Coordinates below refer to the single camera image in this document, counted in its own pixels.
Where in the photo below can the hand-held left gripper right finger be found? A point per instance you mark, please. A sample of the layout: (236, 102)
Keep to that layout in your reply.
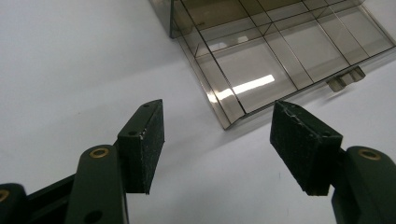
(303, 146)

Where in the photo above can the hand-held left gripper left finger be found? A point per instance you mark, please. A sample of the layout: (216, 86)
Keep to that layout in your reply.
(141, 146)

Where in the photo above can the transparent smoky plastic drawer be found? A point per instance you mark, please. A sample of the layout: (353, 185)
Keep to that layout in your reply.
(274, 53)

